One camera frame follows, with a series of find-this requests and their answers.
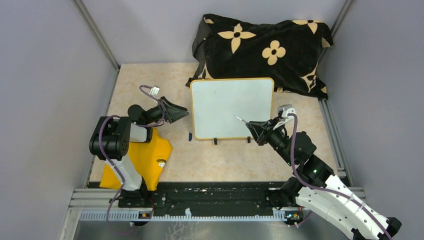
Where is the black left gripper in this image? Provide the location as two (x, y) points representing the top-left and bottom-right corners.
(143, 95), (189, 125)

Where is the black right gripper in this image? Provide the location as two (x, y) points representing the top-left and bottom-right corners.
(246, 115), (296, 166)

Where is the white marker pen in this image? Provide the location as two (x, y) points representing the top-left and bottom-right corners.
(234, 115), (247, 124)

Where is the white whiteboard yellow frame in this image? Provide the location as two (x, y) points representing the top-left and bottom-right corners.
(190, 77), (275, 140)

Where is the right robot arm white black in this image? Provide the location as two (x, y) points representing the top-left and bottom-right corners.
(245, 117), (402, 240)

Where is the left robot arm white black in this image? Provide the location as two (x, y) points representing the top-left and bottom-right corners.
(88, 96), (189, 207)

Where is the yellow cloth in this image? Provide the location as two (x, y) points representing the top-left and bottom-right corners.
(99, 128), (174, 192)

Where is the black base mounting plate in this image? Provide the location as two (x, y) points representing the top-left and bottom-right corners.
(117, 181), (300, 217)

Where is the black floral pillow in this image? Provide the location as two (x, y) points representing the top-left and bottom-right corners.
(191, 13), (334, 99)

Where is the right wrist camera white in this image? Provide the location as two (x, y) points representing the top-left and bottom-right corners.
(273, 104), (296, 130)

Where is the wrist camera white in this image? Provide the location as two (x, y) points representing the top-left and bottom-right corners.
(273, 104), (296, 130)
(149, 85), (160, 98)

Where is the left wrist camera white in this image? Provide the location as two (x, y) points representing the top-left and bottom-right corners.
(149, 85), (160, 98)

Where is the left aluminium frame post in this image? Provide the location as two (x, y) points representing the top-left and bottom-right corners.
(72, 0), (121, 71)

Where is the aluminium frame post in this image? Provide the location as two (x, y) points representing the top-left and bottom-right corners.
(317, 0), (355, 64)
(72, 0), (121, 71)

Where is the aluminium front rail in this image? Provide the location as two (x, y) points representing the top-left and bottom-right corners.
(69, 181), (307, 222)

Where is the right aluminium frame post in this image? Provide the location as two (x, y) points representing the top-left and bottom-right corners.
(317, 0), (355, 64)

